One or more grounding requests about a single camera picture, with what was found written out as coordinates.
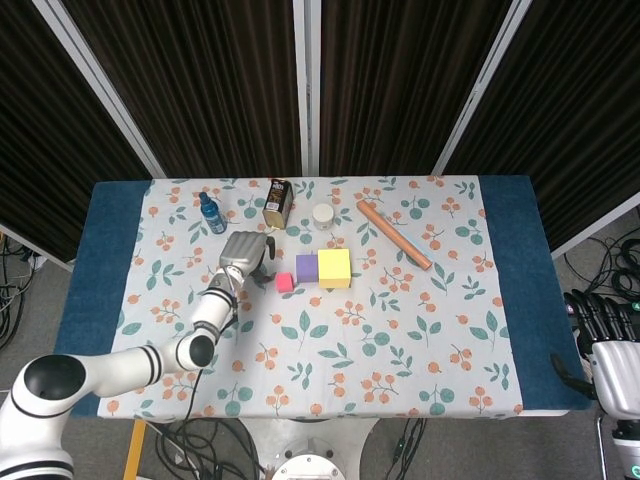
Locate yellow foam cube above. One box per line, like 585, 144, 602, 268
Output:
317, 248, 353, 290

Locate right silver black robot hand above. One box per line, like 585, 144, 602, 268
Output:
549, 289, 640, 417

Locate dark pleated partition panel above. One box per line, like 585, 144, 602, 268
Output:
432, 0, 640, 260
0, 0, 167, 272
293, 0, 516, 177
32, 0, 314, 180

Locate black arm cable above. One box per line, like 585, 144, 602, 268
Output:
185, 368, 204, 422

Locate tangled black floor cables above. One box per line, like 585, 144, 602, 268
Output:
0, 234, 46, 354
564, 227, 640, 304
144, 418, 426, 480

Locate purple foam cube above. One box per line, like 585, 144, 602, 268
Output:
295, 253, 320, 284

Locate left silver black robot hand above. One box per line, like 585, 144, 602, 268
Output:
218, 230, 277, 284

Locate fruit and leaf print tablecloth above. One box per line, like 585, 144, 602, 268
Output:
97, 175, 525, 420

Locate blue table cover cloth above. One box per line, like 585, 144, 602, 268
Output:
53, 175, 594, 416

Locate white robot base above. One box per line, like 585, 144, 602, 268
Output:
238, 417, 380, 480

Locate yellow metal bar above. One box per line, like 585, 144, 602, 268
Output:
122, 419, 147, 480

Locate white round jar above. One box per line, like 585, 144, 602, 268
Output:
312, 203, 336, 232

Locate blue spray bottle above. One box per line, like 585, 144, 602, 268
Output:
198, 191, 229, 236

